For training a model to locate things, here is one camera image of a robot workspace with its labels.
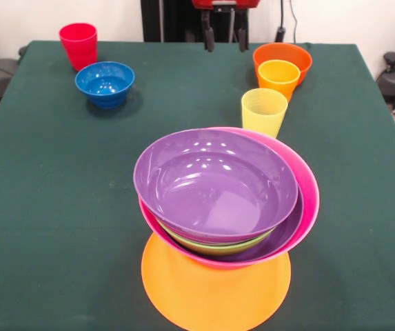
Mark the light green plastic bowl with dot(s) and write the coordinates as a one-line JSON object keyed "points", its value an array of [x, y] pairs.
{"points": [[218, 249]]}

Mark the orange plastic cup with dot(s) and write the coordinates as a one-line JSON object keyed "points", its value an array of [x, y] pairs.
{"points": [[278, 81]]}

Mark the dark green tablecloth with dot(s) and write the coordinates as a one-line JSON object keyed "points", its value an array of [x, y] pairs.
{"points": [[45, 224]]}

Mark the red plastic cup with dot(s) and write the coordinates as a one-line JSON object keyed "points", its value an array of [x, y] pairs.
{"points": [[78, 48]]}

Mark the small red-orange plastic bowl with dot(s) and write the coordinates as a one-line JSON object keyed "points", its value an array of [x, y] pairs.
{"points": [[304, 60]]}

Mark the blue plastic bowl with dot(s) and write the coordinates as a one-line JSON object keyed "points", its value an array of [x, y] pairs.
{"points": [[104, 86]]}

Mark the yellow plastic cup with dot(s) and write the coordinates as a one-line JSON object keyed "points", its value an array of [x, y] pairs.
{"points": [[262, 113]]}

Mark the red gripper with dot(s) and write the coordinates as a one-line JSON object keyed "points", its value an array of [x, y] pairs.
{"points": [[204, 3]]}

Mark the purple plastic bowl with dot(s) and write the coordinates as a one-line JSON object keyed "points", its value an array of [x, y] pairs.
{"points": [[211, 186], [286, 232]]}

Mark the large pink plastic bowl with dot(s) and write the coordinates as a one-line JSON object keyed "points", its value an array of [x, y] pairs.
{"points": [[309, 193]]}

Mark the large orange plastic bowl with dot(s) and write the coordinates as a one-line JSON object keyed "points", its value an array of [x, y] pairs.
{"points": [[200, 300]]}

